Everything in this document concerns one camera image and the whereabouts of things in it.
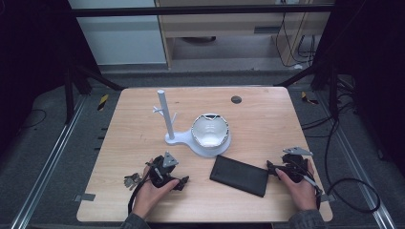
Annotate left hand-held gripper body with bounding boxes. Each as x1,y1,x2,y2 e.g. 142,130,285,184
145,151,181,188

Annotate white key stand with hooks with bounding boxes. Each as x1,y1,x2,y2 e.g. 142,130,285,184
152,89,233,159

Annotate yellow black hazard tape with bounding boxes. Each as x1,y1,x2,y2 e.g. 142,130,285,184
96,94,110,112
300,91,320,106

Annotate black wallet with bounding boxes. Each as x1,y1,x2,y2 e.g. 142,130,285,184
209,155,270,198

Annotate light wooden desk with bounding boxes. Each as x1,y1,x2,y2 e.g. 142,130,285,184
154,0,336,70

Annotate black curtain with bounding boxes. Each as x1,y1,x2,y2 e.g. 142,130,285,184
0,0,101,156
313,0,405,179

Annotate person's left hand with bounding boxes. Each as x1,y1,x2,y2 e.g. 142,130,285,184
132,166,181,220

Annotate white cabinet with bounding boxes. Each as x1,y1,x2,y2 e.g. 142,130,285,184
67,0,167,67

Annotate hand-held gripper cable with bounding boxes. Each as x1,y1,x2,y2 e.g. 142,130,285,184
127,170,151,216
299,173,324,211

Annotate aluminium floor rail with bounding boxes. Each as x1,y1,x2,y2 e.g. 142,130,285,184
314,91,397,229
10,94,89,229

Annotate hanging black cables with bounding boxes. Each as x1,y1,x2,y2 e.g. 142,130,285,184
274,11,320,70

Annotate thin black floor cable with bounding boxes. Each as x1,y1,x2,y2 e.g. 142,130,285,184
19,108,48,130

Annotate left hand-held gripper cable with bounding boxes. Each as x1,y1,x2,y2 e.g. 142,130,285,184
127,170,151,216

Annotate right hand-held gripper cable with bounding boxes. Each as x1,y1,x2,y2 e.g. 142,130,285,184
299,173,324,211

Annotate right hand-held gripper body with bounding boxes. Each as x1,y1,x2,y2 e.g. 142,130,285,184
280,146,315,184

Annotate person's right hand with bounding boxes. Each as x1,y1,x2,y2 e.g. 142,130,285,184
274,158,320,212

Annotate black metal stand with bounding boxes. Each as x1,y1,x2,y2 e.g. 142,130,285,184
62,58,126,126
273,58,341,122

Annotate black horizontal bar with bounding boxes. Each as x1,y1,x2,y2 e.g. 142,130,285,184
70,3,336,18

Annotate bunch of metal keys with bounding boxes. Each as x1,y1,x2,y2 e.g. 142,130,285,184
123,172,143,192

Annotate looped black floor cable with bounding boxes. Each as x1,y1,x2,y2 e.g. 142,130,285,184
323,118,382,215

